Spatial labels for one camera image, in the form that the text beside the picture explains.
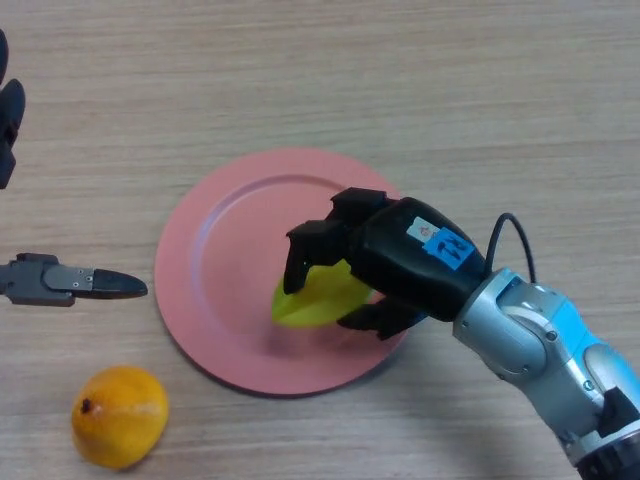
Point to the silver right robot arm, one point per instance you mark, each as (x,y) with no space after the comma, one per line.
(540,345)

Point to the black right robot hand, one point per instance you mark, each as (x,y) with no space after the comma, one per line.
(405,265)

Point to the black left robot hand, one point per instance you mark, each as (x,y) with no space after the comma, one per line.
(40,282)

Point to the yellow starfruit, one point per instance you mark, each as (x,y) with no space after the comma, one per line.
(325,300)

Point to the round pink plate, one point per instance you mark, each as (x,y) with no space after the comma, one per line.
(225,280)

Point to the orange pear-shaped fruit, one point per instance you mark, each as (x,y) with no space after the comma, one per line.
(120,420)

